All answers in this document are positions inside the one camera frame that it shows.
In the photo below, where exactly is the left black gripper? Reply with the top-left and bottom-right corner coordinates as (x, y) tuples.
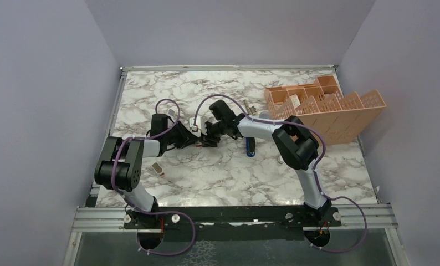
(163, 120), (199, 148)

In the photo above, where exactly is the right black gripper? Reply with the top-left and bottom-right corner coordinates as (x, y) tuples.
(199, 120), (227, 147)

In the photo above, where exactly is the blue stapler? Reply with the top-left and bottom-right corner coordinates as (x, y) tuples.
(245, 137), (255, 157)

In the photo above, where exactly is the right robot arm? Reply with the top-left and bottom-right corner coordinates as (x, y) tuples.
(190, 100), (331, 226)

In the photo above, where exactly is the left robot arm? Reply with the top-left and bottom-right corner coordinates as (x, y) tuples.
(94, 114), (198, 228)

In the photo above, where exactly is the small white brown eraser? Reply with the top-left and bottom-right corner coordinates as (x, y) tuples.
(151, 162), (165, 176)

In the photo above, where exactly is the clear small cup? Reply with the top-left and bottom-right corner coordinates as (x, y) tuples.
(259, 111), (272, 119)

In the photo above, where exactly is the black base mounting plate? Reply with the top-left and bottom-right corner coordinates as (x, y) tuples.
(123, 205), (341, 242)

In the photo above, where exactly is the peach plastic desk organizer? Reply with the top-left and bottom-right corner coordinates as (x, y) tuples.
(264, 75), (386, 145)

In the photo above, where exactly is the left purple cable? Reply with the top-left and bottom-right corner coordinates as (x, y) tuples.
(111, 98), (197, 257)

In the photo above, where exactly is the purple cable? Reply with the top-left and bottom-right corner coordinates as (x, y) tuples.
(111, 98), (197, 257)
(193, 94), (369, 254)

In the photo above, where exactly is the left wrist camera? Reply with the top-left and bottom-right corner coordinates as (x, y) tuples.
(168, 108), (178, 119)

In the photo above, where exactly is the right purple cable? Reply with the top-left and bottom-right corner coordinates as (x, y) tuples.
(193, 94), (369, 254)

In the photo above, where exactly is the aluminium front frame rail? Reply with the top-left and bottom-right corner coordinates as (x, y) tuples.
(71, 204), (398, 233)

